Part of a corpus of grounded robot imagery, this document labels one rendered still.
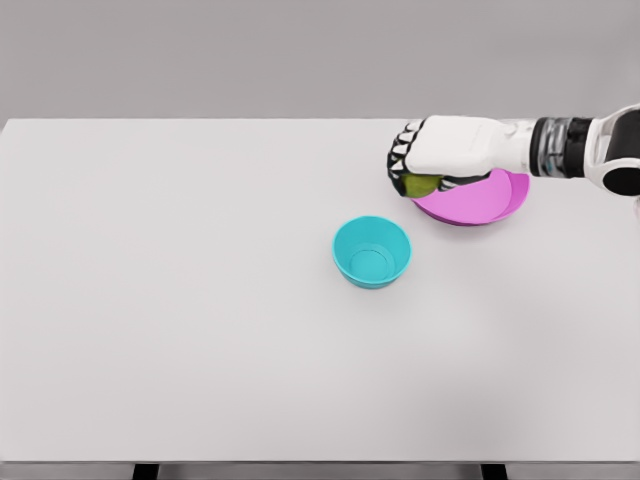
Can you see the blue bowl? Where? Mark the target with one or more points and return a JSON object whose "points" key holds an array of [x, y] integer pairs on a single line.
{"points": [[371, 252]]}

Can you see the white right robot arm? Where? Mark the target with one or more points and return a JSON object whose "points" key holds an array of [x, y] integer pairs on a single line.
{"points": [[565, 147]]}

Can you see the green apple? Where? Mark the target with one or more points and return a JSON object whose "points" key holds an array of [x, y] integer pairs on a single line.
{"points": [[419, 185]]}

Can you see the pink plate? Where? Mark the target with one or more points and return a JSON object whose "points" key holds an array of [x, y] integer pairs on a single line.
{"points": [[470, 200]]}

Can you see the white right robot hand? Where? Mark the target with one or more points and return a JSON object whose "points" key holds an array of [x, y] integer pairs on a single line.
{"points": [[445, 145]]}

